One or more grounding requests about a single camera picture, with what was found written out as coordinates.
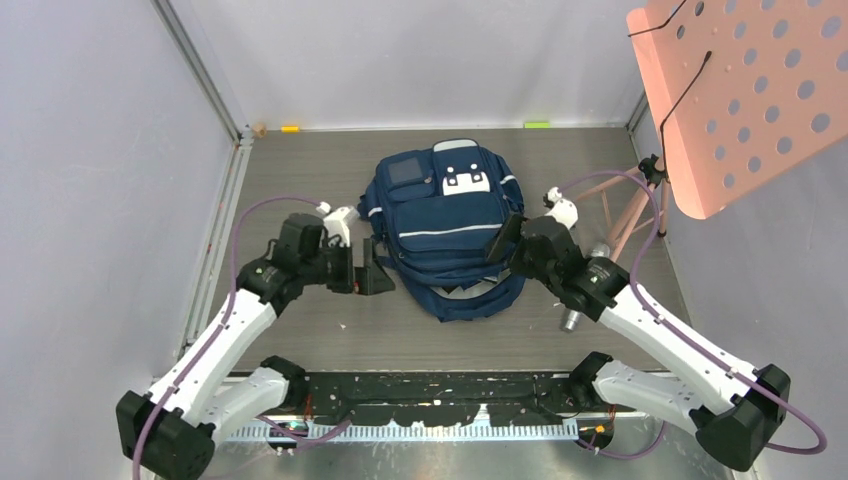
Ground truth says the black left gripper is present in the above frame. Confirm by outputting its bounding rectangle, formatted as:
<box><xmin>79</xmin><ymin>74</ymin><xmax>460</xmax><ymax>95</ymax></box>
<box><xmin>301</xmin><ymin>239</ymin><xmax>395</xmax><ymax>296</ymax></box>

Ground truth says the navy blue backpack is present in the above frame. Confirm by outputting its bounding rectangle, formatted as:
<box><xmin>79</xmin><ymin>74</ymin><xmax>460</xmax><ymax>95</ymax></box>
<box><xmin>357</xmin><ymin>138</ymin><xmax>525</xmax><ymax>322</ymax></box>

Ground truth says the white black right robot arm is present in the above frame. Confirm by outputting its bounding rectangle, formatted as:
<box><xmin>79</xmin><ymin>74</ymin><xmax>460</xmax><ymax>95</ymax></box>
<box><xmin>485</xmin><ymin>214</ymin><xmax>791</xmax><ymax>471</ymax></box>

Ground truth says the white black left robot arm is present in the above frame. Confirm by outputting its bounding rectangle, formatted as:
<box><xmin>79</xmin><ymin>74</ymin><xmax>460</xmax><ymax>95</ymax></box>
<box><xmin>116</xmin><ymin>205</ymin><xmax>395</xmax><ymax>479</ymax></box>

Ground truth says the silver metal cylinder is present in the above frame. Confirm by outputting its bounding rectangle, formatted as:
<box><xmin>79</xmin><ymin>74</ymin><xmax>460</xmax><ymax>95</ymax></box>
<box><xmin>559</xmin><ymin>241</ymin><xmax>612</xmax><ymax>334</ymax></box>

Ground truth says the green tape piece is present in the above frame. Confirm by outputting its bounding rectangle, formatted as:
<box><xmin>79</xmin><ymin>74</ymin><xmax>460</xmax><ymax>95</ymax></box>
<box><xmin>523</xmin><ymin>121</ymin><xmax>551</xmax><ymax>129</ymax></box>

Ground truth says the small wooden cube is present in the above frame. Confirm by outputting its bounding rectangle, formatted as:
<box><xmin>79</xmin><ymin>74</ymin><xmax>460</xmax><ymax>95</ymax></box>
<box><xmin>251</xmin><ymin>122</ymin><xmax>268</xmax><ymax>138</ymax></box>

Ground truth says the pink perforated stand board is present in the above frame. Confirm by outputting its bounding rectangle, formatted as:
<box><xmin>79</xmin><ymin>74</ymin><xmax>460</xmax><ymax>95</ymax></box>
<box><xmin>626</xmin><ymin>1</ymin><xmax>847</xmax><ymax>220</ymax></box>

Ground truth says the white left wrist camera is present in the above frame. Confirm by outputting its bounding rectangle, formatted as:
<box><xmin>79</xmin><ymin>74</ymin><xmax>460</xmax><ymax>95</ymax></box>
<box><xmin>316</xmin><ymin>202</ymin><xmax>359</xmax><ymax>248</ymax></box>

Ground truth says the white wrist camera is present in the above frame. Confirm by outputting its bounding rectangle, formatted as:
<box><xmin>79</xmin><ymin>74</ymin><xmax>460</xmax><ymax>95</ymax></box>
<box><xmin>316</xmin><ymin>202</ymin><xmax>359</xmax><ymax>248</ymax></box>
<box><xmin>543</xmin><ymin>187</ymin><xmax>579</xmax><ymax>229</ymax></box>

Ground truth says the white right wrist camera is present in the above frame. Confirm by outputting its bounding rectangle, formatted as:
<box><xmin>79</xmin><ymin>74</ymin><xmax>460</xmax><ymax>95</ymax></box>
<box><xmin>543</xmin><ymin>187</ymin><xmax>579</xmax><ymax>229</ymax></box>

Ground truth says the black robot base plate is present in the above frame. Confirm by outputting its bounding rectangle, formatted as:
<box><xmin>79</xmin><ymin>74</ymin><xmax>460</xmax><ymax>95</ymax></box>
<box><xmin>264</xmin><ymin>371</ymin><xmax>625</xmax><ymax>427</ymax></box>

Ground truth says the black thin stand cable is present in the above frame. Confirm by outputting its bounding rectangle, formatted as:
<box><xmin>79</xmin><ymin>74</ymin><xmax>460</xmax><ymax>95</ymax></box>
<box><xmin>626</xmin><ymin>0</ymin><xmax>714</xmax><ymax>180</ymax></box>

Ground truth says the aluminium frame rail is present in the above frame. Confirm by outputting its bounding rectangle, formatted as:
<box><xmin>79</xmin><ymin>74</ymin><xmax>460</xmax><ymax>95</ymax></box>
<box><xmin>151</xmin><ymin>0</ymin><xmax>242</xmax><ymax>144</ymax></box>

